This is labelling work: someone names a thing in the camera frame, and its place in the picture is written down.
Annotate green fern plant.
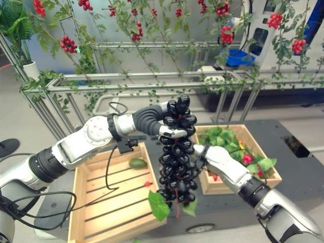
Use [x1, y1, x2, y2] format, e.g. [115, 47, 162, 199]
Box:
[0, 0, 35, 65]

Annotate white plant pot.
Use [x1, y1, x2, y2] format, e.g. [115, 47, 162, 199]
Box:
[22, 61, 41, 79]

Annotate white machine housing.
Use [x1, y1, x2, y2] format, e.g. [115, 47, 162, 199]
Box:
[239, 0, 324, 70]

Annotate black grape bunch with leaves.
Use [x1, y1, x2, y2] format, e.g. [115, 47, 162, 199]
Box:
[147, 94, 198, 222]

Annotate person's black shoe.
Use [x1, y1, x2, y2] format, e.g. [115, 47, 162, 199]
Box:
[0, 138, 21, 158]

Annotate green leaf pile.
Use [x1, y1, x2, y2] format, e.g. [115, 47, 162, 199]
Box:
[197, 126, 278, 181]

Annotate green artificial vine foliage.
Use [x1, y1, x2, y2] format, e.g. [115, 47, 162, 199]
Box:
[19, 0, 324, 117]

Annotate blue plastic bin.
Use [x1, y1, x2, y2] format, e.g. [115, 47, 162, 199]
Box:
[224, 47, 257, 68]

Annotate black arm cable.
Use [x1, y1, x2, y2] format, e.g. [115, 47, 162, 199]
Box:
[0, 148, 120, 231]

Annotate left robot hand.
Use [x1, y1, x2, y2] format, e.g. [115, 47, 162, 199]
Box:
[114, 101, 188, 139]

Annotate empty-looking light wooden crate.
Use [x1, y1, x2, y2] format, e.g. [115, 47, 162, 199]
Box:
[67, 141, 168, 243]

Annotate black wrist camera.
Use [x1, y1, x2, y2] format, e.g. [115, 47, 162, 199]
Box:
[117, 137, 139, 154]

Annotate aluminium trellis frame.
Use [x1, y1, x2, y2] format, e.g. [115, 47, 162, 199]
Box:
[0, 32, 324, 142]

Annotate leaf-filled light wooden crate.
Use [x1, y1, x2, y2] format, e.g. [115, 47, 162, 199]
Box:
[192, 124, 283, 196]

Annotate green avocado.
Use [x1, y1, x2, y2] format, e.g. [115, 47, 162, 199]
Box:
[129, 158, 148, 170]

